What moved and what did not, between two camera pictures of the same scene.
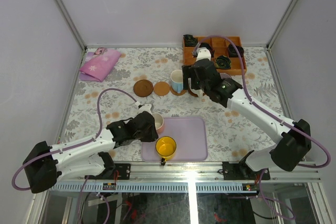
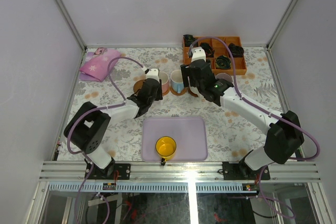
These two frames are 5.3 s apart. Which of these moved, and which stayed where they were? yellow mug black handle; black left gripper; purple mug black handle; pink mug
Moved: black left gripper; pink mug
Stayed: yellow mug black handle; purple mug black handle
